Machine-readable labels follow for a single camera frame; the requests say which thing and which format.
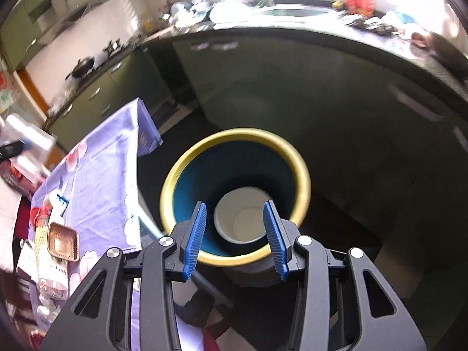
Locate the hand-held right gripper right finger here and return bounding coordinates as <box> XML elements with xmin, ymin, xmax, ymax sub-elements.
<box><xmin>262</xmin><ymin>200</ymin><xmax>428</xmax><ymax>351</ymax></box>

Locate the green drawer cabinet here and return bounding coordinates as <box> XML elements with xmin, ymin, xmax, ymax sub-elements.
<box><xmin>44</xmin><ymin>49</ymin><xmax>176</xmax><ymax>154</ymax></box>

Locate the white and blue packet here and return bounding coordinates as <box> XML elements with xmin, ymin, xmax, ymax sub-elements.
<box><xmin>46</xmin><ymin>190</ymin><xmax>70</xmax><ymax>224</ymax></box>

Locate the yellow rimmed blue trash bin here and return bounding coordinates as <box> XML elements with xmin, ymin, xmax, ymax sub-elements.
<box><xmin>160</xmin><ymin>128</ymin><xmax>312</xmax><ymax>288</ymax></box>

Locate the green sink cabinet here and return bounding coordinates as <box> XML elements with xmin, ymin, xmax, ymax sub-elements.
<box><xmin>172</xmin><ymin>25</ymin><xmax>468</xmax><ymax>300</ymax></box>

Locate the brown plastic tray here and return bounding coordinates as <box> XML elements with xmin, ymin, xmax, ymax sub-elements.
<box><xmin>47</xmin><ymin>222</ymin><xmax>80</xmax><ymax>263</ymax></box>

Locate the white plate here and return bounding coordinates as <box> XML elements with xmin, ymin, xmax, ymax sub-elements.
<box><xmin>210</xmin><ymin>2</ymin><xmax>257</xmax><ymax>24</ymax></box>

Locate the white paper cup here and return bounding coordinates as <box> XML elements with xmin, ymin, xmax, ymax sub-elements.
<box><xmin>213</xmin><ymin>187</ymin><xmax>271</xmax><ymax>245</ymax></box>

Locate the black wok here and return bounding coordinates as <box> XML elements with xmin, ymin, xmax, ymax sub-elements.
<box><xmin>65</xmin><ymin>56</ymin><xmax>96</xmax><ymax>80</ymax></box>

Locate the purple floral tablecloth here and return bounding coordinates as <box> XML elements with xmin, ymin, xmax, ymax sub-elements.
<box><xmin>29</xmin><ymin>97</ymin><xmax>227</xmax><ymax>351</ymax></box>

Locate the clear plastic bottle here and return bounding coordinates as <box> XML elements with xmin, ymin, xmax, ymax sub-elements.
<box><xmin>35</xmin><ymin>223</ymin><xmax>70</xmax><ymax>300</ymax></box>

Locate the red packet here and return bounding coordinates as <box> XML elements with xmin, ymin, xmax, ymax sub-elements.
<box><xmin>344</xmin><ymin>0</ymin><xmax>375</xmax><ymax>17</ymax></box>

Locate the steel kitchen sink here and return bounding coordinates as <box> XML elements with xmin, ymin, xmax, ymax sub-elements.
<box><xmin>261</xmin><ymin>4</ymin><xmax>344</xmax><ymax>17</ymax></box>

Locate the white plastic bag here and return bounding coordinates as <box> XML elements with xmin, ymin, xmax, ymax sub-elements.
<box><xmin>0</xmin><ymin>113</ymin><xmax>57</xmax><ymax>161</ymax></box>

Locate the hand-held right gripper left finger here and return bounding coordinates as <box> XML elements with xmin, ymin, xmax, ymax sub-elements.
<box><xmin>39</xmin><ymin>201</ymin><xmax>208</xmax><ymax>351</ymax></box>

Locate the green wall cabinet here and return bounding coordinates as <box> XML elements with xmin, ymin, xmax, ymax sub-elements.
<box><xmin>0</xmin><ymin>0</ymin><xmax>121</xmax><ymax>70</ymax></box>

